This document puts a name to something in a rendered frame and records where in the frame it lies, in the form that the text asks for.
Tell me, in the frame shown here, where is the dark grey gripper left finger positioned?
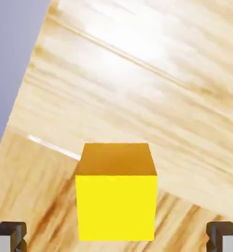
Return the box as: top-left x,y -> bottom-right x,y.
0,221 -> 28,252

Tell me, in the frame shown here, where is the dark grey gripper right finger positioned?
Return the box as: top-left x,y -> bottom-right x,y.
206,220 -> 233,252

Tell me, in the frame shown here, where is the small yellow cube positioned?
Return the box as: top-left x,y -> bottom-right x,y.
75,143 -> 158,242

